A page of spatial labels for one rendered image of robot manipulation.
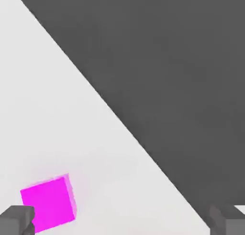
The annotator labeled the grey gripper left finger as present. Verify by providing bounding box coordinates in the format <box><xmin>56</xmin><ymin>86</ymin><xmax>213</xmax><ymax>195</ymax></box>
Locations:
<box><xmin>0</xmin><ymin>205</ymin><xmax>36</xmax><ymax>235</ymax></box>

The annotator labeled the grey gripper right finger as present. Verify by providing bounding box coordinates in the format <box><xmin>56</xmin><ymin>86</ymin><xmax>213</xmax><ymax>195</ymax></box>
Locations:
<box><xmin>209</xmin><ymin>204</ymin><xmax>245</xmax><ymax>235</ymax></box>

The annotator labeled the small magenta cube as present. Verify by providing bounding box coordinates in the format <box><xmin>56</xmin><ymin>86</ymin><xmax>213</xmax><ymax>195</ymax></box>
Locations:
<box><xmin>20</xmin><ymin>172</ymin><xmax>78</xmax><ymax>234</ymax></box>

